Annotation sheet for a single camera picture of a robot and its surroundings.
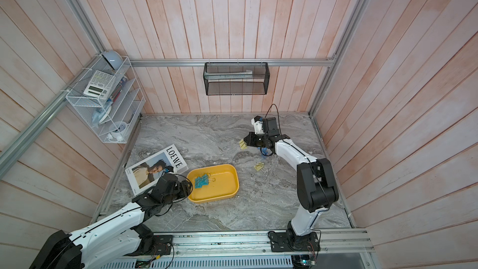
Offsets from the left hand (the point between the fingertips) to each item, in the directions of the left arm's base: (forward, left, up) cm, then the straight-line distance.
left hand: (186, 187), depth 87 cm
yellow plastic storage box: (+3, -12, -2) cm, 13 cm away
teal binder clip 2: (+5, -9, 0) cm, 10 cm away
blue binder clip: (+23, -39, -1) cm, 45 cm away
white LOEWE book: (+5, +23, +1) cm, 24 cm away
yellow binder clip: (+19, -27, +8) cm, 34 cm away
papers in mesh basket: (+43, -28, +33) cm, 61 cm away
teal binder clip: (+2, -5, 0) cm, 6 cm away
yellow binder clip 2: (+12, -36, -1) cm, 37 cm away
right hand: (+22, -28, +10) cm, 37 cm away
